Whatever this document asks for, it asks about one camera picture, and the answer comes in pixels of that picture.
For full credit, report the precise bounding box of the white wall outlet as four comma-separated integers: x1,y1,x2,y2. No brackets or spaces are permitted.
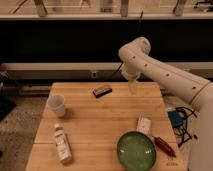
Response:
91,71,98,79

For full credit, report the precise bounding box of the white lotion bottle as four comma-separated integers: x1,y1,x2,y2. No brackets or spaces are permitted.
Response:
54,123,72,164

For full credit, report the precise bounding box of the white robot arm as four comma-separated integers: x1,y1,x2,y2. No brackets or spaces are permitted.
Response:
118,37,213,171

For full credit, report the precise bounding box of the blue device on floor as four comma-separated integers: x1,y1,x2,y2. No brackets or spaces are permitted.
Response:
168,111,183,128

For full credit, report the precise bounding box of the white small box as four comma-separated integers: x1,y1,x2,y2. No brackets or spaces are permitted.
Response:
137,117,151,135

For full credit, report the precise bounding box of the black brown eraser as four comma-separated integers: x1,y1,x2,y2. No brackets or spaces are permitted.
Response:
93,85,112,98

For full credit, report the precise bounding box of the translucent plastic cup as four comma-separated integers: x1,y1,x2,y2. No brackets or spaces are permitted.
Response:
47,94,66,117

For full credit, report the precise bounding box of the black hanging cable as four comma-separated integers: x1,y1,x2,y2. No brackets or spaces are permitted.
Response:
105,10,145,81

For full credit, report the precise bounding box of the black floor cable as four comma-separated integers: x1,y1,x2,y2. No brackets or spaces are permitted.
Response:
173,106,198,148

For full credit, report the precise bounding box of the green glass bowl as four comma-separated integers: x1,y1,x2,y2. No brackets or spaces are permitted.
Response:
117,131,157,171

